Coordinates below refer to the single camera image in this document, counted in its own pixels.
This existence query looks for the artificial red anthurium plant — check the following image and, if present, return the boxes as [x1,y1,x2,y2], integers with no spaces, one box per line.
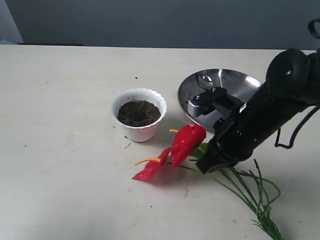
[132,123,284,240]

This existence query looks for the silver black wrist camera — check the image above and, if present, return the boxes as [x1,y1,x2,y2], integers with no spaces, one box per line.
[187,87,244,118]

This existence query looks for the white scalloped flower pot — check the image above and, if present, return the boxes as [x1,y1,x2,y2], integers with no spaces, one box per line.
[111,88,167,142]

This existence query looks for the round stainless steel plate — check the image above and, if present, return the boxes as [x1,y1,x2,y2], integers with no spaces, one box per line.
[177,68,262,133]

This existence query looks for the silver metal spork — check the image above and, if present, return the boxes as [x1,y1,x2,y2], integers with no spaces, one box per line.
[197,70,214,90]

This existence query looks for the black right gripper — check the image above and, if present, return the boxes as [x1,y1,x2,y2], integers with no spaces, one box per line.
[195,106,253,174]

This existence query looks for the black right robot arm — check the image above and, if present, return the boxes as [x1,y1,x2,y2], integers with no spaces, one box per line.
[189,48,320,173]

